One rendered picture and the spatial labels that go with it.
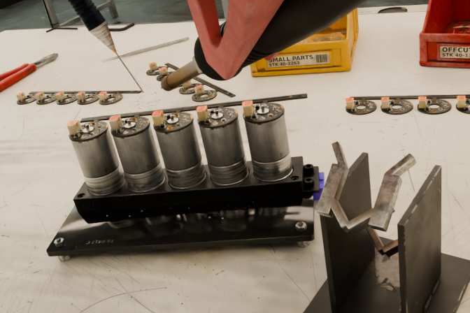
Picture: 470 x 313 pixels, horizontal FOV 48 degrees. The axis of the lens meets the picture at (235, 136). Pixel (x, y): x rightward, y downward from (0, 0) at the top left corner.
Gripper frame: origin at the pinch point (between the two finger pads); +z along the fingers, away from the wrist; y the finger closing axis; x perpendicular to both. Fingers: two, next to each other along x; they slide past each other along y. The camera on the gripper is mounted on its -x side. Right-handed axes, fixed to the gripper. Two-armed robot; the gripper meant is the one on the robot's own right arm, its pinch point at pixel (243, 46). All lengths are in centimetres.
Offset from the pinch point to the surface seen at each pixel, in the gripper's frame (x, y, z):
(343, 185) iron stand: 6.2, -1.3, 3.8
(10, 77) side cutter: -39, 0, 33
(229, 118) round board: -2.9, -2.8, 8.8
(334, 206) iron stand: 7.2, 0.8, 2.4
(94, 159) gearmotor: -7.3, 4.0, 12.7
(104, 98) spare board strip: -23.5, -4.9, 26.0
